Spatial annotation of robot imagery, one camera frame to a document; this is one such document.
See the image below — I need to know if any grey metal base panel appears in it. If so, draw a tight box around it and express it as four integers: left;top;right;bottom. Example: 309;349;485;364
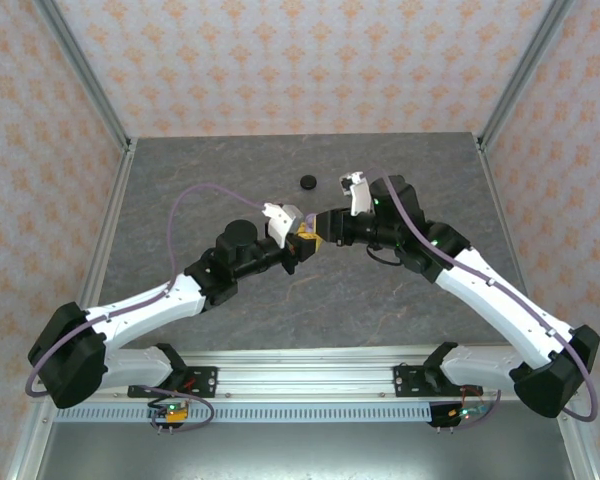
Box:
34;422;581;480

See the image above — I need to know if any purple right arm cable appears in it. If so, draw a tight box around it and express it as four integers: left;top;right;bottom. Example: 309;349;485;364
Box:
362;168;599;432

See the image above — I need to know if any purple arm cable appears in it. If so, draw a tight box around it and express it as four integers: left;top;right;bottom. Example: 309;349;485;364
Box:
362;168;599;432
25;184;269;434

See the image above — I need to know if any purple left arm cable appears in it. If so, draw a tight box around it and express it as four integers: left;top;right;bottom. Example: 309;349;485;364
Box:
25;184;269;434

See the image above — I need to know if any aluminium table side rail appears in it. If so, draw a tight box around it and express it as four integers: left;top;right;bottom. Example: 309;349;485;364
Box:
474;133;526;286
79;138;139;309

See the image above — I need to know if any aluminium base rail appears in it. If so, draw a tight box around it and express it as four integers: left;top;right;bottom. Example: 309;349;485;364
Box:
32;348;580;402

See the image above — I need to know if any slotted grey cable tray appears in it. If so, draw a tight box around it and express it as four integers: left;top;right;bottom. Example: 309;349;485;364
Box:
54;403;487;423

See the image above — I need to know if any aluminium frame post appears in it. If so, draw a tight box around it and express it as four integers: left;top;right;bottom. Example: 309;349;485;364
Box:
478;0;581;149
32;0;134;151

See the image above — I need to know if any aluminium lower frame rail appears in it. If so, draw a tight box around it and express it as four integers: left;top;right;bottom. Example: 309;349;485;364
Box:
554;399;600;480
4;399;56;480

